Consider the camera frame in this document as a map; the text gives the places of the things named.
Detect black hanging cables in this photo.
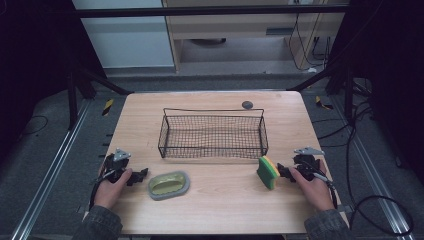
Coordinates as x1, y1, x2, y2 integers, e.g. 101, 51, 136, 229
287, 12, 332, 73

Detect black curtain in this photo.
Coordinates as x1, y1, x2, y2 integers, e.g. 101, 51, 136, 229
0, 0, 108, 161
328, 0, 424, 188

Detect light wooden desk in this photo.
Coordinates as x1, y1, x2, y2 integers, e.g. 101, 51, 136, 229
161, 0, 350, 74

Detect right hand-held gripper cable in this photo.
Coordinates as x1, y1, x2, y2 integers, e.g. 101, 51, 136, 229
312, 171, 415, 237

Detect person's left hand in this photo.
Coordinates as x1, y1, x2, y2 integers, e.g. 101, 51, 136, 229
93, 168, 134, 210

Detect black wire mesh basket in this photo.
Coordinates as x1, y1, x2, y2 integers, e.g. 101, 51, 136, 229
157, 107, 270, 160

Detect aluminium floor rail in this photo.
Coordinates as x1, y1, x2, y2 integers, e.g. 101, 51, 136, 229
11, 99, 93, 240
329, 95, 418, 240

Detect black floor cable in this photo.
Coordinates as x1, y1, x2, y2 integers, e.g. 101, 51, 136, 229
20, 114, 50, 137

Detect black metal stand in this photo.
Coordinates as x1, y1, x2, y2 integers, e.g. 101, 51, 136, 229
66, 63, 134, 132
286, 56, 356, 124

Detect hand-held gripper cable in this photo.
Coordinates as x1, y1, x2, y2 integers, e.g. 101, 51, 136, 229
88, 169, 116, 210
312, 171, 415, 237

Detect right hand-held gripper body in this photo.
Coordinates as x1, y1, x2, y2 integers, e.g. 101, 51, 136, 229
292, 145, 326, 183

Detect left hand-held gripper cable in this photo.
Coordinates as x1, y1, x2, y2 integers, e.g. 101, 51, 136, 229
88, 169, 116, 210

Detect yellow and black tape strip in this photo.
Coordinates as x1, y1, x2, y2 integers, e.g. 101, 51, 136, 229
314, 95, 334, 111
101, 98, 115, 117

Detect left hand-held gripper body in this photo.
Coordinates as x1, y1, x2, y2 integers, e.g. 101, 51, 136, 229
102, 148, 134, 184

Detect black metal frame bar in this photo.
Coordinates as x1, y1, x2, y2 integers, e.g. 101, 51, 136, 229
73, 4, 350, 20

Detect white cabinet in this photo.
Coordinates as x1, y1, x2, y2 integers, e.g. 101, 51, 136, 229
71, 0, 176, 70

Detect person's right hand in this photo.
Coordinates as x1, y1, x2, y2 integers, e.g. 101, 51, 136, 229
288, 160, 336, 212

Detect green and yellow sponge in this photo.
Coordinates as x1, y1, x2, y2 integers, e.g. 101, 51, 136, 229
256, 155, 281, 191

